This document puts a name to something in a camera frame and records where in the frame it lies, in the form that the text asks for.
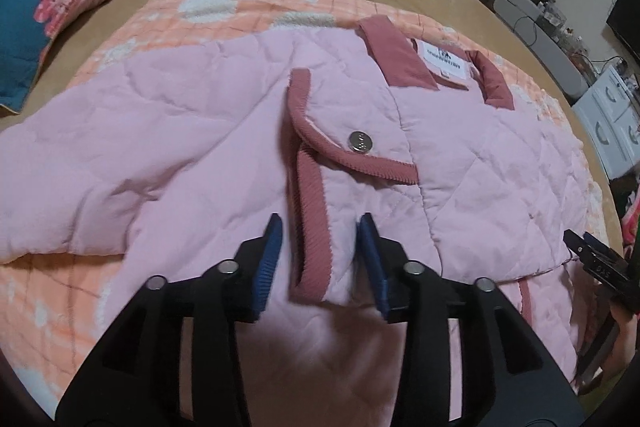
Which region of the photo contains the pink quilted jacket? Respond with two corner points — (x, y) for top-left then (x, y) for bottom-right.
(1, 16), (589, 426)

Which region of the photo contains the person right hand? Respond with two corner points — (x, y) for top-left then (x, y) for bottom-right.
(579, 300), (638, 395)

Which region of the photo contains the pink cartoon cloth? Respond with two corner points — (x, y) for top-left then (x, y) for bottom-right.
(620, 190), (640, 247)

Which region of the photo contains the white drawer cabinet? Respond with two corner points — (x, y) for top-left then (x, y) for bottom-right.
(573, 65), (639, 180)

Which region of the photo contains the tan bed sheet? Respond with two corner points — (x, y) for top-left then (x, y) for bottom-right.
(1, 0), (486, 264)

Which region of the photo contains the black wall television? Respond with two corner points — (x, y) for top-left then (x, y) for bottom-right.
(606, 0), (640, 62)

